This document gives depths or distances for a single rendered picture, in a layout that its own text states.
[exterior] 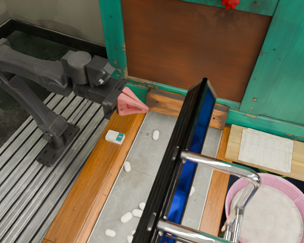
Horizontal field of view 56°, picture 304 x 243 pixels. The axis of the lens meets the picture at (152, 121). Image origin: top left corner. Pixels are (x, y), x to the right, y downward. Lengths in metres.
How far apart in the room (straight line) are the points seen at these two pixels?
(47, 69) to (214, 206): 0.63
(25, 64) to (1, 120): 1.49
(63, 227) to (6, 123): 1.46
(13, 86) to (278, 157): 0.89
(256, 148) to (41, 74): 0.73
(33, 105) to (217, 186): 0.66
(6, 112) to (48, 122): 1.33
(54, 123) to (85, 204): 0.31
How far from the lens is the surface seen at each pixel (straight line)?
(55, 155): 1.16
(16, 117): 2.29
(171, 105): 1.04
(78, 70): 0.71
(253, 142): 1.07
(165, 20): 0.90
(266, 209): 1.01
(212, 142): 1.08
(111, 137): 1.02
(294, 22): 0.83
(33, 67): 0.84
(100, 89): 0.72
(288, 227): 1.02
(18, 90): 1.00
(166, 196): 0.55
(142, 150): 1.04
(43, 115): 1.03
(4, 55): 0.91
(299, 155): 1.10
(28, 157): 1.20
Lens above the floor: 1.62
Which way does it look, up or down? 52 degrees down
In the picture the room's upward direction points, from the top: straight up
